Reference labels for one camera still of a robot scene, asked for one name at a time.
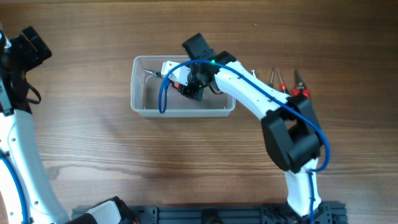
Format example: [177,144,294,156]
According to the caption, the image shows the right blue cable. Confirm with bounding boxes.
[158,58,331,224]

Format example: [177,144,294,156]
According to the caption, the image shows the green handled screwdriver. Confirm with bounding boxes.
[268,70,275,88]

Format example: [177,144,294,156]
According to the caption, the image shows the clear plastic container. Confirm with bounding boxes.
[131,55,236,118]

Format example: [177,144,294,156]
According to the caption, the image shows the left blue cable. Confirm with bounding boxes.
[0,149,32,224]

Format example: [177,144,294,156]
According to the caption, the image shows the blue cable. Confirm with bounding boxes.
[0,149,32,224]
[158,58,331,224]

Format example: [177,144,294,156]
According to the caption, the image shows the red black handled screwdriver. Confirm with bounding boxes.
[278,71,289,94]

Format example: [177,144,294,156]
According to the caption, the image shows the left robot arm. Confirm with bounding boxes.
[1,26,139,223]

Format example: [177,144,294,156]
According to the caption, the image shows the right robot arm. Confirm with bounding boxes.
[182,33,330,222]

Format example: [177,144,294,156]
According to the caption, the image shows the orange black needle-nose pliers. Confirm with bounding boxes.
[144,69,179,90]

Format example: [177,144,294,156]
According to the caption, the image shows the red handled snips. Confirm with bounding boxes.
[292,70,310,99]

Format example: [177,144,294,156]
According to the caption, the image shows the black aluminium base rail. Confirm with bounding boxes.
[71,203,348,224]

